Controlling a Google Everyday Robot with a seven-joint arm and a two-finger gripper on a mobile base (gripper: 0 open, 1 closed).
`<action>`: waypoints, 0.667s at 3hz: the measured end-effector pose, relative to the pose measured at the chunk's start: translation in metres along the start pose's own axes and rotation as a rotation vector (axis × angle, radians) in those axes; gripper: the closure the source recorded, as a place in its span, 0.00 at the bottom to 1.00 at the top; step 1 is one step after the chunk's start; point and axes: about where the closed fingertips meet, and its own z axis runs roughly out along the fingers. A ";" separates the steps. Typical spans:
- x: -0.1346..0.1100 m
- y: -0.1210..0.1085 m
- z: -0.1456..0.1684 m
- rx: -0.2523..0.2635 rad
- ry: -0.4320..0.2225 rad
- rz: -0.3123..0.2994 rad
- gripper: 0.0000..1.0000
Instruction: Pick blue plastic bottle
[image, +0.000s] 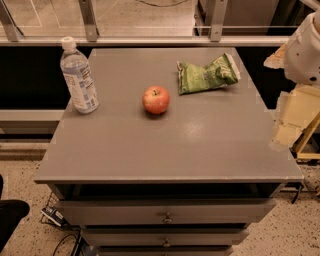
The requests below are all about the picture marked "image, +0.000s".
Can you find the grey drawer cabinet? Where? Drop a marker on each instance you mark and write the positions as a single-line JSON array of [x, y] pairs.
[[209, 145]]

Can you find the clear blue plastic water bottle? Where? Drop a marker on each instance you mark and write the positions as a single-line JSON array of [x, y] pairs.
[[78, 77]]

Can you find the bottom grey drawer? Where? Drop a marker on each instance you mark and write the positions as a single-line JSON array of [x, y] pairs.
[[161, 251]]

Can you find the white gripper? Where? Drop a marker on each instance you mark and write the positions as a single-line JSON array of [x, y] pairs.
[[304, 56]]

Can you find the top grey drawer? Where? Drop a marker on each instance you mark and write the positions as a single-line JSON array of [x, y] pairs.
[[157, 212]]

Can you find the black object at left edge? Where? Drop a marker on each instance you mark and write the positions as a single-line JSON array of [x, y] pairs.
[[11, 213]]

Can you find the middle grey drawer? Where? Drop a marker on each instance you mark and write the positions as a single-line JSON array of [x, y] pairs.
[[165, 237]]

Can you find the grey drawer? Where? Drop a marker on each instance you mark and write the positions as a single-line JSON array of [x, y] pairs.
[[161, 251], [165, 237], [157, 212]]

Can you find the red apple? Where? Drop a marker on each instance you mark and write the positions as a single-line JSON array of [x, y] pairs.
[[156, 100]]

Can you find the yellow wooden frame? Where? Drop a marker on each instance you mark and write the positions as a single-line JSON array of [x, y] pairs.
[[298, 149]]

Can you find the green chip bag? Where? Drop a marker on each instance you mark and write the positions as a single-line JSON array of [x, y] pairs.
[[221, 72]]

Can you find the metal glass railing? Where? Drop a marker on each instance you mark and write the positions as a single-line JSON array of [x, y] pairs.
[[152, 22]]

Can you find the blue power strip on floor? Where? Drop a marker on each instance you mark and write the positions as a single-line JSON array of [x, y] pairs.
[[53, 215]]

